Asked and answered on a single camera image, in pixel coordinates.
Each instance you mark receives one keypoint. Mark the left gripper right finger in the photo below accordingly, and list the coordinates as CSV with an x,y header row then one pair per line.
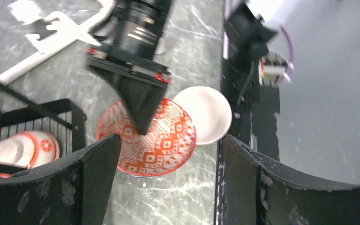
x,y
254,189

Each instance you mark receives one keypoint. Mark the black wire dish rack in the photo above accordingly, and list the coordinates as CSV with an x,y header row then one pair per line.
x,y
63,117

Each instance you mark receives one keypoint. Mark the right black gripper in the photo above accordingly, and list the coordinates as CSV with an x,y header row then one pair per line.
x,y
140,83

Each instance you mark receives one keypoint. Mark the white pvc pipe frame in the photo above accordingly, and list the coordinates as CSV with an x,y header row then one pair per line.
x,y
65,32

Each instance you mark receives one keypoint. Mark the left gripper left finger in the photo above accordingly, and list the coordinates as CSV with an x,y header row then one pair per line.
x,y
72,190

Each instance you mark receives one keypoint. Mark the orange zigzag bowl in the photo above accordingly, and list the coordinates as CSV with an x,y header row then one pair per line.
x,y
28,149

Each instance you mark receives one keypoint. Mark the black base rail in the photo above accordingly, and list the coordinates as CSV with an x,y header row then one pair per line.
x,y
254,105

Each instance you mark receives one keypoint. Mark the red geometric pattern bowl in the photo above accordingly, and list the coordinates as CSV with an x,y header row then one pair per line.
x,y
168,144

